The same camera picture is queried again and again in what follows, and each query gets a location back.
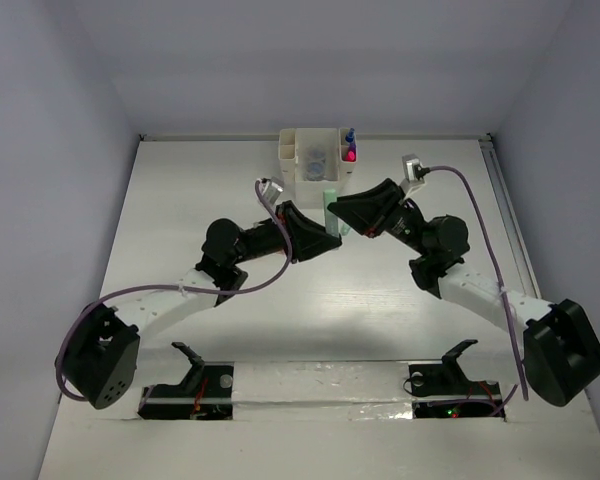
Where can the silver foil strip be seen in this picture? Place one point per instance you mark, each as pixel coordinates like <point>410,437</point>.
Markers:
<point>321,391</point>

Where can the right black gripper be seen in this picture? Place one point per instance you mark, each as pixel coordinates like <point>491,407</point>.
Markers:
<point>373,211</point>

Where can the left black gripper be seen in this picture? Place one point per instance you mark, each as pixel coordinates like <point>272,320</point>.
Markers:
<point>308,237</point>

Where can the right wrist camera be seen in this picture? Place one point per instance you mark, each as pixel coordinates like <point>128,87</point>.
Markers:
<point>414,175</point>

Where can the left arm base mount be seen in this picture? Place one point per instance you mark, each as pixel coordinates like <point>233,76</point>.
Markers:
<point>204,393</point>

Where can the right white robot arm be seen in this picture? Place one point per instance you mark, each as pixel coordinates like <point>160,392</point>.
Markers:
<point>555,348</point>

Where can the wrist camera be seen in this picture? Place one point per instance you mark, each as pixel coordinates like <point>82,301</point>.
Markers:
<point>414,175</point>
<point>269,190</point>

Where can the black pink highlighter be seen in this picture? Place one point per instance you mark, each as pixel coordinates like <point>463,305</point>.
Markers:
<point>350,156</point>

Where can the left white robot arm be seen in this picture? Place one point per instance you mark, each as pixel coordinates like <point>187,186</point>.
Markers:
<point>97,360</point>

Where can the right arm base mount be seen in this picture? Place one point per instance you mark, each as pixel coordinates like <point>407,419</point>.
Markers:
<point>441,390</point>

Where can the clear jar of paperclips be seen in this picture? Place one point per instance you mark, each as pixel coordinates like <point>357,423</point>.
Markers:
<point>315,171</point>

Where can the cream perforated organizer basket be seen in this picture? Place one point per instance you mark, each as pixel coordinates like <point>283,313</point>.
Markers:
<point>292,143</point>

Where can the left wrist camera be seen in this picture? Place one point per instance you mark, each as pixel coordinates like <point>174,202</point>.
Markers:
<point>269,190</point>

